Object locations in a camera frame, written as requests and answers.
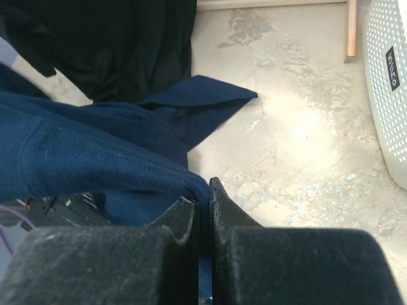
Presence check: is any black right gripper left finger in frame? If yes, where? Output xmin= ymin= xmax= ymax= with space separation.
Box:
xmin=1 ymin=198 xmax=200 ymax=304

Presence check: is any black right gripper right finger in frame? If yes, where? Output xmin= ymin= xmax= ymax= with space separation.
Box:
xmin=209 ymin=177 xmax=403 ymax=305

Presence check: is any navy blue t shirt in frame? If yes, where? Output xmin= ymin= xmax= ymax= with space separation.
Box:
xmin=1 ymin=65 xmax=258 ymax=297

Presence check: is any black hanging garment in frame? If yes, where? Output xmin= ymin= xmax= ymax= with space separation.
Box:
xmin=1 ymin=0 xmax=197 ymax=103

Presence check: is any wooden clothes rack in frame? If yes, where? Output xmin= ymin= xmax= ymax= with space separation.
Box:
xmin=198 ymin=1 xmax=358 ymax=64

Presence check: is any cream perforated laundry basket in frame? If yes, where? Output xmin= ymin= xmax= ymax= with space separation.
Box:
xmin=363 ymin=0 xmax=406 ymax=189

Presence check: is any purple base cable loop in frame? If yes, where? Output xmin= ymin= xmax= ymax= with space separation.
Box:
xmin=0 ymin=203 xmax=36 ymax=255

